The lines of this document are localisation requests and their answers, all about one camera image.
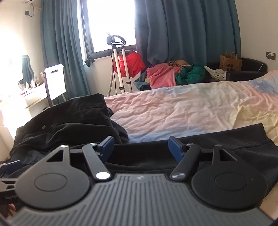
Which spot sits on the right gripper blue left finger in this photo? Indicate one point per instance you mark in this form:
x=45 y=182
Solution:
x=92 y=153

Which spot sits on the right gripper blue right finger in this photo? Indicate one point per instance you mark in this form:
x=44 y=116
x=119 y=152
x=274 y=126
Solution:
x=178 y=149

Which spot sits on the black pants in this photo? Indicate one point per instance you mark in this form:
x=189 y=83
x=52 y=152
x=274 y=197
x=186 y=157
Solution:
x=84 y=120

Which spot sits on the pastel bed sheet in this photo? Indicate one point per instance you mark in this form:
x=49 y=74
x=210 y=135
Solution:
x=197 y=109

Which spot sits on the pink garment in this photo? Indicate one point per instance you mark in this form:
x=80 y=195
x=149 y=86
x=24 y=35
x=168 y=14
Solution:
x=162 y=75

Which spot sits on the green garment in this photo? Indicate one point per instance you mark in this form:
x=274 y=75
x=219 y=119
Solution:
x=192 y=74

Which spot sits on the white desk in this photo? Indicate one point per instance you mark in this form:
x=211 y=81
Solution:
x=24 y=107

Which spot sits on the white garment on armchair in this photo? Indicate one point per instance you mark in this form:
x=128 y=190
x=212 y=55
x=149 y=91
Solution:
x=217 y=74

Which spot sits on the red garment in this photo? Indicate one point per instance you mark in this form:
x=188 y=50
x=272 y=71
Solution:
x=134 y=61

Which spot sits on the brown paper bag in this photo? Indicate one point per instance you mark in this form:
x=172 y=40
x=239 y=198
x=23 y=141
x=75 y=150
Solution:
x=230 y=62

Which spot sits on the teal item on desk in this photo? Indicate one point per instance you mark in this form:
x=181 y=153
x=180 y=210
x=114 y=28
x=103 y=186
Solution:
x=27 y=71

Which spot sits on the garment steamer stand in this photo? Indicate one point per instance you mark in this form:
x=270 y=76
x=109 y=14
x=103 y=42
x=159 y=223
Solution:
x=116 y=41

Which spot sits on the black armchair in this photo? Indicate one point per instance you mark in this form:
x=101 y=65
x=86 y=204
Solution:
x=251 y=69

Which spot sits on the teal curtain left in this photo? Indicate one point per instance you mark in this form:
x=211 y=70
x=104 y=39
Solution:
x=61 y=44

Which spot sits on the blue-grey curtain right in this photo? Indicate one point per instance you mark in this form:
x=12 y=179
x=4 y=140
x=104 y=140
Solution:
x=195 y=31

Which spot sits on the white chair black frame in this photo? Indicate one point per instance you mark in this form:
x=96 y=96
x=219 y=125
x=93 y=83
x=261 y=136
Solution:
x=54 y=83

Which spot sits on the wall socket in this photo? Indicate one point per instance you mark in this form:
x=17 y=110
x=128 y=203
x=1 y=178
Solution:
x=271 y=55

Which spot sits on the window frame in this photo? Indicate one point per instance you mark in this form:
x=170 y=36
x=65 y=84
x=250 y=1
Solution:
x=103 y=18

